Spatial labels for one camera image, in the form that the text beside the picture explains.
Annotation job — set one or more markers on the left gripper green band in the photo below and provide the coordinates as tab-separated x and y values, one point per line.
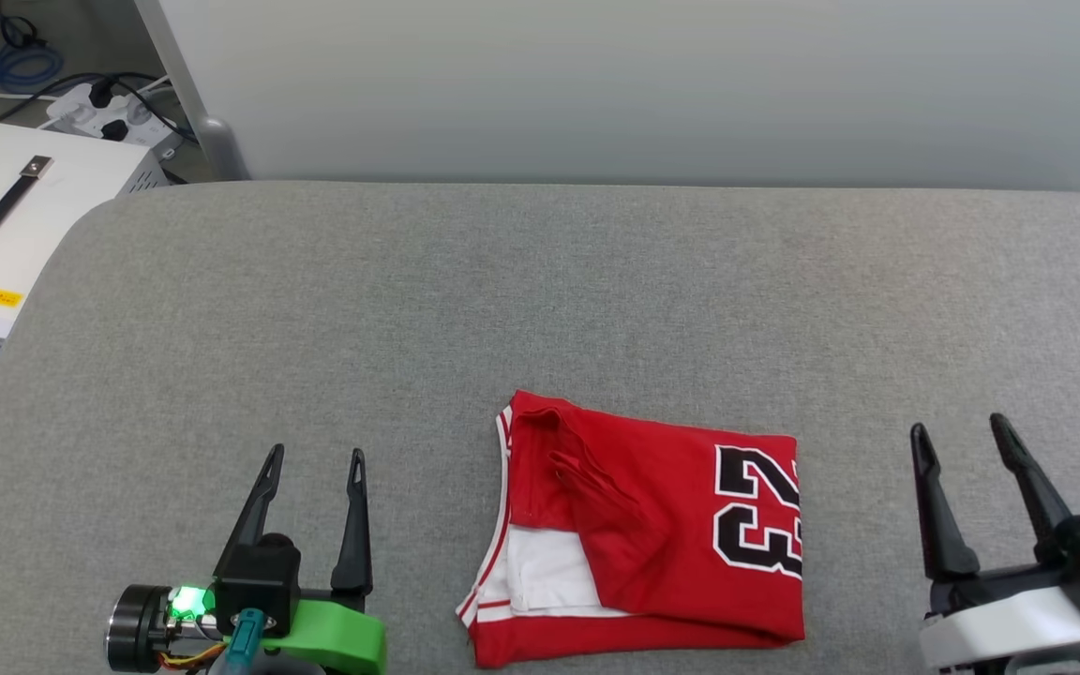
338	637

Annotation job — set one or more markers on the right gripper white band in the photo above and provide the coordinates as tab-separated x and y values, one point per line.
1009	623

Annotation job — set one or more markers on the red and white basketball jersey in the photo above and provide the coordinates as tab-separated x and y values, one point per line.
652	506

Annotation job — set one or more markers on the white metal equipment box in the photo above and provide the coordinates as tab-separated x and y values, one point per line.
62	187

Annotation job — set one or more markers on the white power strip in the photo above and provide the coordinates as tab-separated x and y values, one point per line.
132	117

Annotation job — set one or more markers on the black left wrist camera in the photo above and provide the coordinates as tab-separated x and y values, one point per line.
259	577

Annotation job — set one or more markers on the grey partition post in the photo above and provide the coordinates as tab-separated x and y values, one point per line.
188	84

